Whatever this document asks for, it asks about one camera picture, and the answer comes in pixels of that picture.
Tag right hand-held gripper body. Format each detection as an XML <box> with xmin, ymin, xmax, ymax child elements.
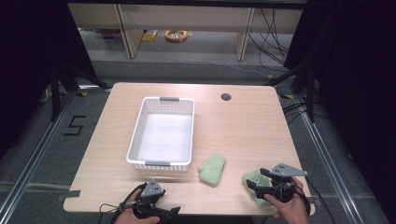
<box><xmin>254</xmin><ymin>162</ymin><xmax>309</xmax><ymax>203</ymax></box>

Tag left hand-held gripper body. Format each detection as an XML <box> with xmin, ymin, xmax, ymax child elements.
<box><xmin>132</xmin><ymin>178</ymin><xmax>166</xmax><ymax>220</ymax></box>

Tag light green mitten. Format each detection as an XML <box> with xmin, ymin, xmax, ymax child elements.
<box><xmin>242</xmin><ymin>169</ymin><xmax>275</xmax><ymax>208</ymax></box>
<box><xmin>198</xmin><ymin>152</ymin><xmax>227</xmax><ymax>188</ymax></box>

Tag white plastic basket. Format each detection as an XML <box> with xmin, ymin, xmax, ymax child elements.
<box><xmin>125</xmin><ymin>96</ymin><xmax>196</xmax><ymax>173</ymax></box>

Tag person's right hand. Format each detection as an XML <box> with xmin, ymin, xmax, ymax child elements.
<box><xmin>263</xmin><ymin>176</ymin><xmax>311</xmax><ymax>224</ymax></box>

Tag person's left hand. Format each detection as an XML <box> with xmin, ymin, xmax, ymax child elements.
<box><xmin>114</xmin><ymin>189</ymin><xmax>162</xmax><ymax>224</ymax></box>

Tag black metal stand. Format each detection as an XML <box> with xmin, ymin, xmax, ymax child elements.
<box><xmin>264</xmin><ymin>63</ymin><xmax>316</xmax><ymax>123</ymax></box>
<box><xmin>49</xmin><ymin>62</ymin><xmax>110</xmax><ymax>122</ymax></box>

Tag yellow packet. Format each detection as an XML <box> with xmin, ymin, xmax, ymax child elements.
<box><xmin>141</xmin><ymin>29</ymin><xmax>159</xmax><ymax>43</ymax></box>

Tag light wooden shelf unit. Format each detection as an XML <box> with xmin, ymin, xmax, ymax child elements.
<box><xmin>67</xmin><ymin>3</ymin><xmax>304</xmax><ymax>62</ymax></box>

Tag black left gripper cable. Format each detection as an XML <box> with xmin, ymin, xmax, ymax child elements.
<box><xmin>99</xmin><ymin>182</ymin><xmax>148</xmax><ymax>224</ymax></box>

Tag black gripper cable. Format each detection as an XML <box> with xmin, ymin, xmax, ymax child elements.
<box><xmin>99</xmin><ymin>182</ymin><xmax>148</xmax><ymax>224</ymax></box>
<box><xmin>292</xmin><ymin>175</ymin><xmax>336</xmax><ymax>224</ymax></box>

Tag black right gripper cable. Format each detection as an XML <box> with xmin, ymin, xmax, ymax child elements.
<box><xmin>292</xmin><ymin>175</ymin><xmax>336</xmax><ymax>224</ymax></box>

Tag aluminium floor rail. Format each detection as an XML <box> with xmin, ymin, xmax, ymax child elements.
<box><xmin>0</xmin><ymin>84</ymin><xmax>110</xmax><ymax>218</ymax></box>
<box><xmin>281</xmin><ymin>92</ymin><xmax>365</xmax><ymax>224</ymax></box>

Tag black floor cables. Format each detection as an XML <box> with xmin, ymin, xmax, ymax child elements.
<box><xmin>247</xmin><ymin>7</ymin><xmax>300</xmax><ymax>73</ymax></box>

